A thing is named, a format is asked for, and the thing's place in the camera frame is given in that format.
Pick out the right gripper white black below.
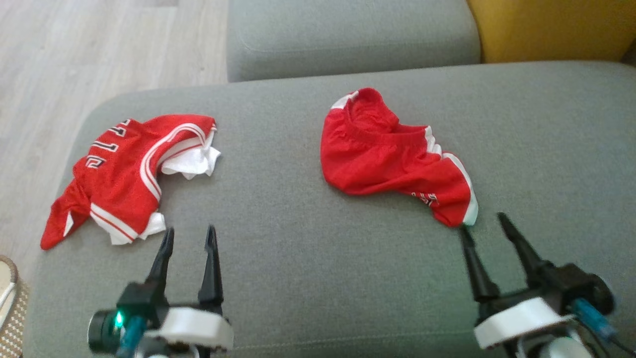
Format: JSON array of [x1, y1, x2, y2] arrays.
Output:
[[459, 212, 617, 358]]

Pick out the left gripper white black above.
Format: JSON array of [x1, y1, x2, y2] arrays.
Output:
[[88, 225, 234, 358]]

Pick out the red jersey with white sleeves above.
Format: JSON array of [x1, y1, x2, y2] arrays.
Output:
[[40, 114, 222, 251]]

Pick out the red shorts with white stripes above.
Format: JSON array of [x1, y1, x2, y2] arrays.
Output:
[[320, 88, 479, 228]]

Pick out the large grey sofa seat cushion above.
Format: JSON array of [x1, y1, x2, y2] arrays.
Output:
[[22, 61, 636, 358]]

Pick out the woven beige basket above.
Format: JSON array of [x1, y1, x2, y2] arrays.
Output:
[[0, 255, 30, 358]]

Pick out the yellow cushion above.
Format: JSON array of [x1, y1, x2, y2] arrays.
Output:
[[467, 0, 636, 64]]

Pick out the small grey sofa cushion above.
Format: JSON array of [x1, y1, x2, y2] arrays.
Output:
[[227, 0, 482, 83]]

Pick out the black cable with teal connector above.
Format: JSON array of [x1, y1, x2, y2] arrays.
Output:
[[115, 316, 148, 358], [570, 298, 636, 357]]

